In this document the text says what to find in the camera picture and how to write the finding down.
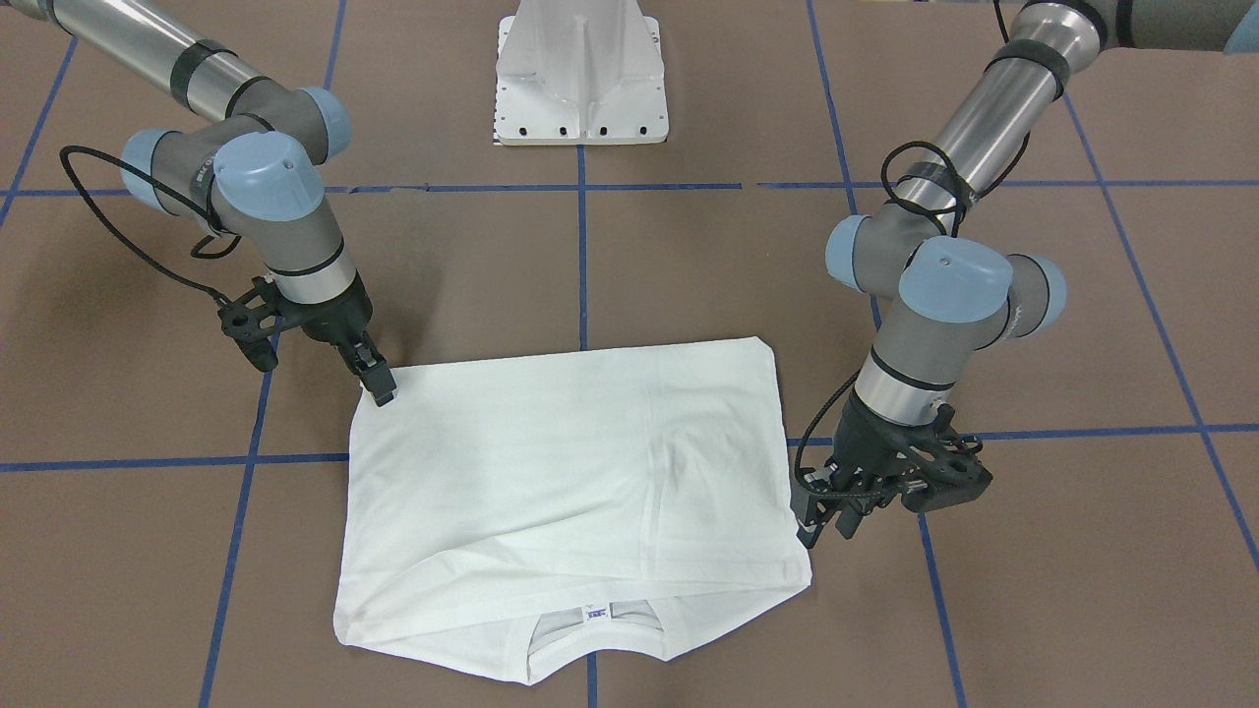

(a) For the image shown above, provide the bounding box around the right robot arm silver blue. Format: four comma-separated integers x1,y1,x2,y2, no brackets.
13,1,397,406

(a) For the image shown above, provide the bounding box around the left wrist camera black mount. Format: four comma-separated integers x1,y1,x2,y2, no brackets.
896,403,992,511

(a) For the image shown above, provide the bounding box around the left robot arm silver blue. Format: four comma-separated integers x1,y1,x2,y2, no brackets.
791,1,1256,548

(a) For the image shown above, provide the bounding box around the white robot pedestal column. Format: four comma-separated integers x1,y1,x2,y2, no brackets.
496,1,665,108

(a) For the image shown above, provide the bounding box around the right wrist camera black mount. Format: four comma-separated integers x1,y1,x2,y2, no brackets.
217,276,279,374

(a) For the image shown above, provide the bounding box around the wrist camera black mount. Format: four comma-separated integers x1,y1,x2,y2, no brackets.
896,403,992,511
217,276,279,374

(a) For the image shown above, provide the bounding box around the white pedestal base plate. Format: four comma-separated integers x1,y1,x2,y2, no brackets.
492,16,672,147

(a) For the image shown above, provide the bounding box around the white long-sleeve printed shirt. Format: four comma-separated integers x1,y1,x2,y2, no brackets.
332,338,812,685

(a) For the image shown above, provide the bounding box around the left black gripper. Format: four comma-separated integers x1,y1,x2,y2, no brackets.
791,393,934,551

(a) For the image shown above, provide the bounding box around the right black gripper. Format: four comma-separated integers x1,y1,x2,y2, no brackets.
296,278,397,407

